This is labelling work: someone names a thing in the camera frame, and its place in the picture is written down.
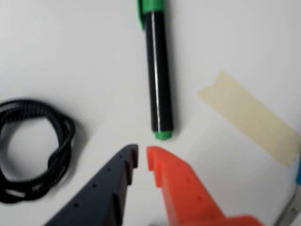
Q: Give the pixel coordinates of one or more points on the wide beige masking tape strip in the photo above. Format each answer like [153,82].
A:
[254,117]

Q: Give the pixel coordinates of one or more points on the green black marker pen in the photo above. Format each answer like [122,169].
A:
[160,82]

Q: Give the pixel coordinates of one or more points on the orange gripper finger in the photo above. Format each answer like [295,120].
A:
[185,188]

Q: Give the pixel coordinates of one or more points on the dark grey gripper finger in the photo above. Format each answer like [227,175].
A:
[98,195]

